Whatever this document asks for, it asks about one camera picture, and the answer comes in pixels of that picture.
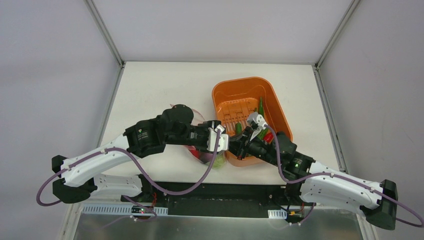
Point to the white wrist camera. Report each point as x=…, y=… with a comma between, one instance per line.
x=217, y=138
x=257, y=123

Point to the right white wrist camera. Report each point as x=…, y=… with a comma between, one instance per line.
x=257, y=123

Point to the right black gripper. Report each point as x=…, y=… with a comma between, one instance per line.
x=247, y=142

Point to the dark green toy cucumber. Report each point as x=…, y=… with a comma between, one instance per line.
x=262, y=134

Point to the long green toy pepper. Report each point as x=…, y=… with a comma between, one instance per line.
x=260, y=109

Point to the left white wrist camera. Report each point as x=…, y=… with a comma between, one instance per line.
x=217, y=138

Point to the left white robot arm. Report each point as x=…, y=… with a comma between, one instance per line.
x=84, y=176

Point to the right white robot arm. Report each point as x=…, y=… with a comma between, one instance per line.
x=310, y=181

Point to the green toy cabbage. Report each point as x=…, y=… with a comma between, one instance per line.
x=219, y=162

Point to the orange plastic basket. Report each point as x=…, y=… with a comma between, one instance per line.
x=234, y=100

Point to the clear pink zip top bag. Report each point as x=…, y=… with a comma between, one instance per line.
x=206, y=157

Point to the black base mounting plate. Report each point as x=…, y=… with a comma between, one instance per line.
x=223, y=200

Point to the small red toy pepper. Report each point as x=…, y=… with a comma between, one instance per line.
x=268, y=138

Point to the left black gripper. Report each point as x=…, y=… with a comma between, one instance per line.
x=205, y=136

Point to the red toy chili pepper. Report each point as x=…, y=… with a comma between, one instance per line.
x=195, y=153

